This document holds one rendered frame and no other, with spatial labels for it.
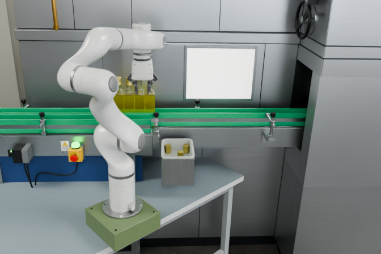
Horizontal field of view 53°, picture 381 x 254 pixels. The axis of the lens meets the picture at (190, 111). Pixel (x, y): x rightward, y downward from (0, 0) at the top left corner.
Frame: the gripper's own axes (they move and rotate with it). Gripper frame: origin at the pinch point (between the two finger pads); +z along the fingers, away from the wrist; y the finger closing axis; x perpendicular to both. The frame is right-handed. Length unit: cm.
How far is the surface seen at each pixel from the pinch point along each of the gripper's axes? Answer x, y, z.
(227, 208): -20, -49, 83
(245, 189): -45, -66, 86
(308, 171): -7, -91, 51
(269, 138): -14, -69, 33
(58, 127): -17, 47, 27
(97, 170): -17, 27, 54
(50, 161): -17, 53, 48
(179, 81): -42.0, -19.4, 8.9
